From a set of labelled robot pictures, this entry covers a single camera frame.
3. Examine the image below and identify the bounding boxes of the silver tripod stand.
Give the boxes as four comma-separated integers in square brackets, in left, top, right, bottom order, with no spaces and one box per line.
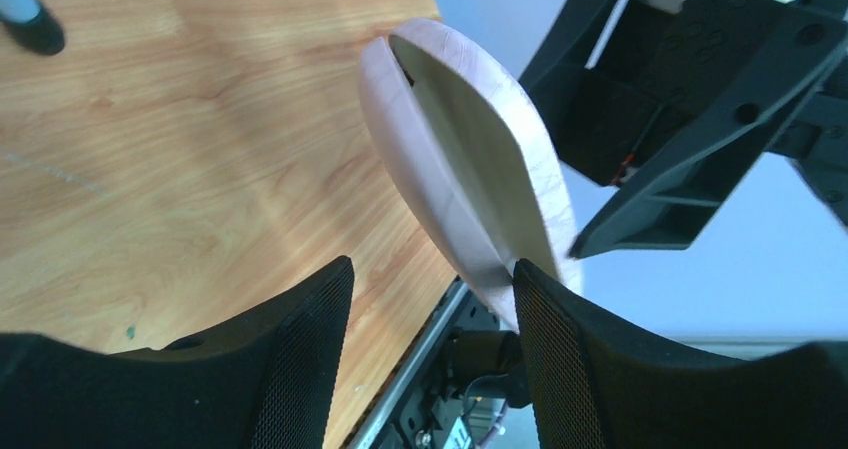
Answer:
[1,0,65,56]

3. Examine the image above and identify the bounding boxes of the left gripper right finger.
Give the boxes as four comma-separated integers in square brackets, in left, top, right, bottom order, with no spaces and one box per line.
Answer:
[513,259,847,448]

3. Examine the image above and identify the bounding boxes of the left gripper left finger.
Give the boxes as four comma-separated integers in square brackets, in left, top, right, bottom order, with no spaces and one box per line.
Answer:
[1,256,355,448]

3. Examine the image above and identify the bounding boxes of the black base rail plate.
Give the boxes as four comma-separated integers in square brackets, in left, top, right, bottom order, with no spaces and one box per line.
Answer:
[344,279,531,448]

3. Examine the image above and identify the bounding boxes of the pink glasses case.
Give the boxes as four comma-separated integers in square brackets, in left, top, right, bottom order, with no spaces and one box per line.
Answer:
[358,18,584,328]

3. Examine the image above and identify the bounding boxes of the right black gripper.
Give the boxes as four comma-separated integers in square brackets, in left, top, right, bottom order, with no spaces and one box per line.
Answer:
[519,0,847,259]

